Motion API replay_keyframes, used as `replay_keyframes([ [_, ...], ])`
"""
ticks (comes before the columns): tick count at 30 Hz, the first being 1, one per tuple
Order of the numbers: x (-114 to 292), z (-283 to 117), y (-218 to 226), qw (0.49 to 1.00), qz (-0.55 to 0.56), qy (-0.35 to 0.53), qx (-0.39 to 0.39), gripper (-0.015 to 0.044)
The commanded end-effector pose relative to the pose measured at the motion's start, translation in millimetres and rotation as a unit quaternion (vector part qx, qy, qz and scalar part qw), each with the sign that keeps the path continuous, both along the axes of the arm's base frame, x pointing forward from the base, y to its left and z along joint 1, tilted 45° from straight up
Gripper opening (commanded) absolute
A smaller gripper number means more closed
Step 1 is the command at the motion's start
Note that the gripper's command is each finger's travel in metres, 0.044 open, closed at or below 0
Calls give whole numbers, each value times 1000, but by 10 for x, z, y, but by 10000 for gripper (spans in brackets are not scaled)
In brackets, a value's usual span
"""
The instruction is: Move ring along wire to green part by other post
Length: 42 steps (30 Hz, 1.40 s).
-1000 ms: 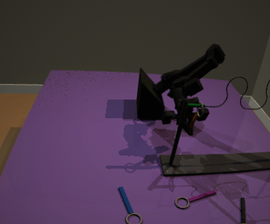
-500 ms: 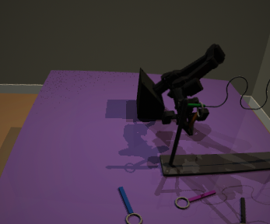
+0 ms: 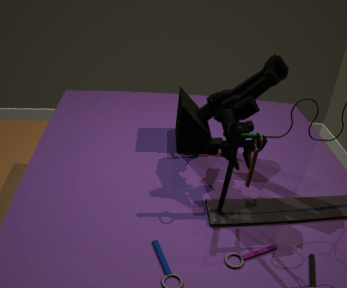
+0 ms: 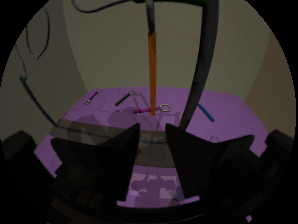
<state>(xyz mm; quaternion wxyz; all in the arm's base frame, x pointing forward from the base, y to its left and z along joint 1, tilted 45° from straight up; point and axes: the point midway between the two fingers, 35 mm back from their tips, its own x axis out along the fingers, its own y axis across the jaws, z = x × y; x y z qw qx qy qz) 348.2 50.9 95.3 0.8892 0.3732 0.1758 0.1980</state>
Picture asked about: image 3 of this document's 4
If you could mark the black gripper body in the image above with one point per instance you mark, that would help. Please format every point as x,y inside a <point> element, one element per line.
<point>217,143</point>

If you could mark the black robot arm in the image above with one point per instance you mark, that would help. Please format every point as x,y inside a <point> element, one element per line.
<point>239,103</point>

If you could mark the grey loop with purple handle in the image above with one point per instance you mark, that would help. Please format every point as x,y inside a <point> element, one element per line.
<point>250,255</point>

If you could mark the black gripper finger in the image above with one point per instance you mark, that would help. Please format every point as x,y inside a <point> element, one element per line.
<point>247,153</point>
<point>226,153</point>

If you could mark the blue handle with grey loop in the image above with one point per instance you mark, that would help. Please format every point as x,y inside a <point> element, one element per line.
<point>164,264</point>

